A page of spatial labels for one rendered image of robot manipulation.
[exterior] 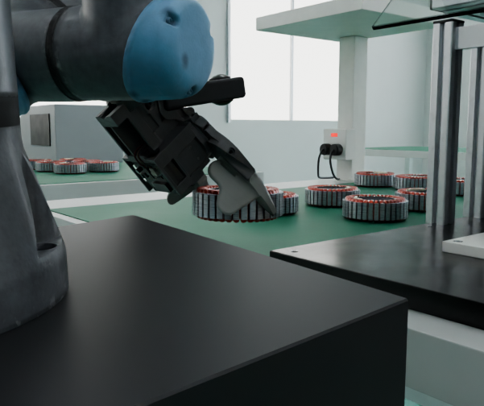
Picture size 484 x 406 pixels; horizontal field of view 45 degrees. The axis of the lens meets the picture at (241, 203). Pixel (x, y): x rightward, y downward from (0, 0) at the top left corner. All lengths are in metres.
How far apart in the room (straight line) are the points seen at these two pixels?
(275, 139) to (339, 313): 6.15
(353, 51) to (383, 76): 6.04
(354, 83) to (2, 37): 1.50
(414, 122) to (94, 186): 6.87
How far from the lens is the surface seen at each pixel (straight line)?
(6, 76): 0.29
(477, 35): 0.86
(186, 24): 0.43
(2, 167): 0.28
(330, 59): 7.04
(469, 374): 0.47
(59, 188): 1.73
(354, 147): 1.72
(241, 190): 0.64
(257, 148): 6.23
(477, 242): 0.69
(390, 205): 0.99
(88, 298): 0.30
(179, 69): 0.42
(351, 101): 1.74
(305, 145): 6.72
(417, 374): 0.50
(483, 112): 0.94
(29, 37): 0.49
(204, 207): 0.68
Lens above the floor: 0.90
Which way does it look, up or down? 7 degrees down
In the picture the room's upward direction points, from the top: straight up
